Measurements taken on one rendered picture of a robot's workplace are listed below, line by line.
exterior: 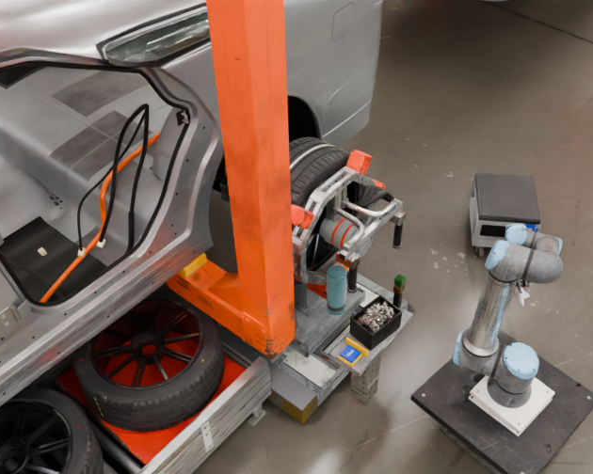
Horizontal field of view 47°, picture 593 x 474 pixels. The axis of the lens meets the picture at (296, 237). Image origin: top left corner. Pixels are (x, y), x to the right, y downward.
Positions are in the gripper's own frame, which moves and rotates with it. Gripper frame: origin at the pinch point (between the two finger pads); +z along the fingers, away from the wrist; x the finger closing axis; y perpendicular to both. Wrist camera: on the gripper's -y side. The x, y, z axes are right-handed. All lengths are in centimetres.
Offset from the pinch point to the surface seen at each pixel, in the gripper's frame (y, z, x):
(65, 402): -191, 43, 43
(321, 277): -81, -11, 32
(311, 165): -96, -59, 9
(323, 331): -64, 19, 69
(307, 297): -74, 1, 66
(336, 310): -73, 5, 31
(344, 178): -82, -54, 6
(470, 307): 24, 7, 66
